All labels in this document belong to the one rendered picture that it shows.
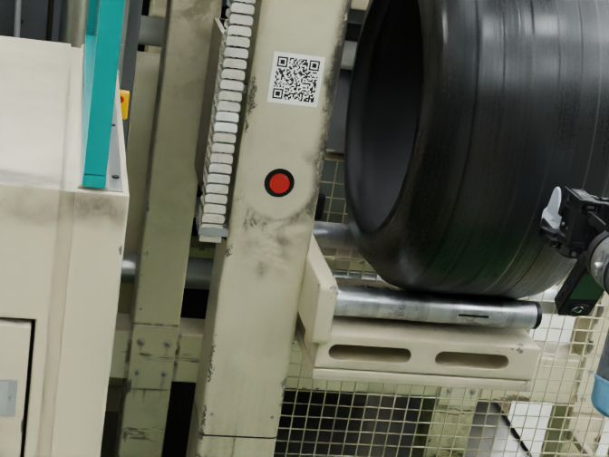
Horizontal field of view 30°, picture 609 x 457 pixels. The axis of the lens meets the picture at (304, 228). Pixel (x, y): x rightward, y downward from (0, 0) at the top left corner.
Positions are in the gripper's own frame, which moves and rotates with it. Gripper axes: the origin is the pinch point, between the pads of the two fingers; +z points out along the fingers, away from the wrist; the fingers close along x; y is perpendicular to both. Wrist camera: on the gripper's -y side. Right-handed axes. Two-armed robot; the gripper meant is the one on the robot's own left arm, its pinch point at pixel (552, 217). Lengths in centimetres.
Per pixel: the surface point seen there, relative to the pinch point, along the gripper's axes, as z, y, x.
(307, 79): 21.1, 10.5, 32.6
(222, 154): 22.2, -2.5, 43.3
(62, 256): -49, 9, 66
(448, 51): 7.8, 19.5, 16.9
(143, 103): 97, -16, 50
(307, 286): 17.3, -20.6, 28.2
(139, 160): 96, -28, 50
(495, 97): 2.1, 15.2, 11.1
